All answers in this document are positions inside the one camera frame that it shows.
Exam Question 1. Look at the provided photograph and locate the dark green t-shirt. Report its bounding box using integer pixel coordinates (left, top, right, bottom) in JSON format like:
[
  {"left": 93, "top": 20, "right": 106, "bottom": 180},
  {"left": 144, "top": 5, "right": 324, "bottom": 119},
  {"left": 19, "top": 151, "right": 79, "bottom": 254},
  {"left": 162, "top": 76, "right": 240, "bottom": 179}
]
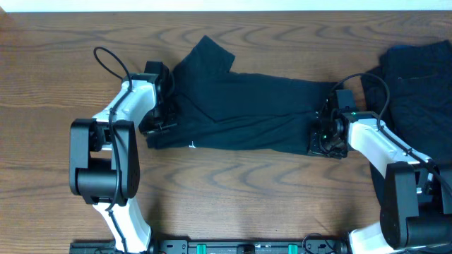
[{"left": 147, "top": 36, "right": 334, "bottom": 155}]

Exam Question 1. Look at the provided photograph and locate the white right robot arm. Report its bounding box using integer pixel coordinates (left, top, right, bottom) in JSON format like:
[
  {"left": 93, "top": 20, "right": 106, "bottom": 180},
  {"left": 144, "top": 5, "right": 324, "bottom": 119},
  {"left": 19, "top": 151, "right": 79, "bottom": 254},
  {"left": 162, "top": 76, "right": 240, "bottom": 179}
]
[{"left": 308, "top": 106, "right": 451, "bottom": 253}]

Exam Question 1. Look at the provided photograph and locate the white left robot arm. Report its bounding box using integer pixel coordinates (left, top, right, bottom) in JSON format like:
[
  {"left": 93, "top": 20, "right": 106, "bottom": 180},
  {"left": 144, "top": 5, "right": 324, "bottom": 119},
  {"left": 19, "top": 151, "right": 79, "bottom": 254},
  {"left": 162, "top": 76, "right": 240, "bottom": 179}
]
[{"left": 69, "top": 73, "right": 174, "bottom": 253}]

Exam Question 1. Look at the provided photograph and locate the pile of black clothes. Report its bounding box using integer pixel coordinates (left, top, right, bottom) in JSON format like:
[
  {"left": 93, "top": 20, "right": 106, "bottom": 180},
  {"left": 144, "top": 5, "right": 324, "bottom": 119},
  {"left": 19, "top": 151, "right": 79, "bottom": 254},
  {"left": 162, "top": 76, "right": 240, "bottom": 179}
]
[{"left": 359, "top": 40, "right": 452, "bottom": 205}]

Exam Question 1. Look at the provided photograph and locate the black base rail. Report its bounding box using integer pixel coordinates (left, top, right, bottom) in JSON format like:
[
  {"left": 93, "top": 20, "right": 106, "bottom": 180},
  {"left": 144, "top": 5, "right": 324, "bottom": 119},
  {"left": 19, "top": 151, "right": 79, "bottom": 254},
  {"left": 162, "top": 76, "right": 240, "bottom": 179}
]
[{"left": 69, "top": 232, "right": 350, "bottom": 254}]

